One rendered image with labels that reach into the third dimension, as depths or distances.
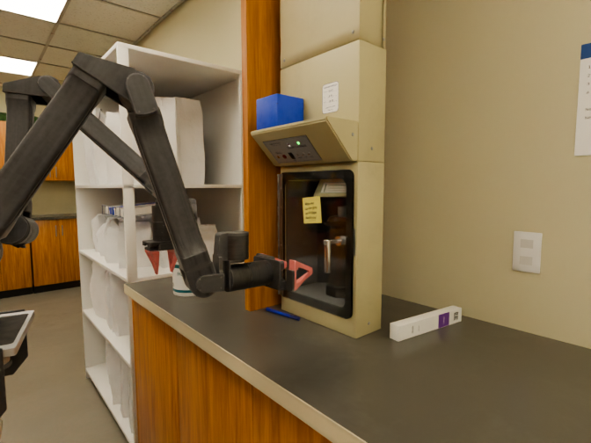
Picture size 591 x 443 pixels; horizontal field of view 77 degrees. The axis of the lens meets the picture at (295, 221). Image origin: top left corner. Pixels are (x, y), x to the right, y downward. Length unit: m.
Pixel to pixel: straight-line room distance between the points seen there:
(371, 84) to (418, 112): 0.39
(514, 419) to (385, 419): 0.22
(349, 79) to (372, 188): 0.29
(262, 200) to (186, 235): 0.51
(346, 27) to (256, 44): 0.33
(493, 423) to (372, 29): 0.91
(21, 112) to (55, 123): 0.49
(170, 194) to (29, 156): 0.22
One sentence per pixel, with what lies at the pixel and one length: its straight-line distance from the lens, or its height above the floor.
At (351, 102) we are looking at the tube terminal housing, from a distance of 1.01.
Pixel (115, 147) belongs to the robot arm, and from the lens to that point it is 1.17.
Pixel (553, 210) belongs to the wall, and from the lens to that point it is 1.21.
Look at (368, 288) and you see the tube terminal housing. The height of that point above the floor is 1.07.
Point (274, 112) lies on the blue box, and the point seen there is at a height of 1.55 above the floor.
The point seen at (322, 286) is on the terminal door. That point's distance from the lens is 1.07.
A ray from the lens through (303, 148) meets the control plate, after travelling 1.02.
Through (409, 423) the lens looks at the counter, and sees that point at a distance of 0.75.
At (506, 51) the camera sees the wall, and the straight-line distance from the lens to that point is 1.31.
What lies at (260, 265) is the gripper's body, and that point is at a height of 1.17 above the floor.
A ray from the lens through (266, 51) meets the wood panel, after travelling 1.30.
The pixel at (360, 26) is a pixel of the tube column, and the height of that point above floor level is 1.74.
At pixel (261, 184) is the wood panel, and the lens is 1.22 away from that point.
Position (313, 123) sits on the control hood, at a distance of 0.93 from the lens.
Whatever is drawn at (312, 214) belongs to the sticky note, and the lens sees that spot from 1.07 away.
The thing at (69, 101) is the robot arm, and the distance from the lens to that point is 0.75.
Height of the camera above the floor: 1.34
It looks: 5 degrees down
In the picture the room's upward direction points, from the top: straight up
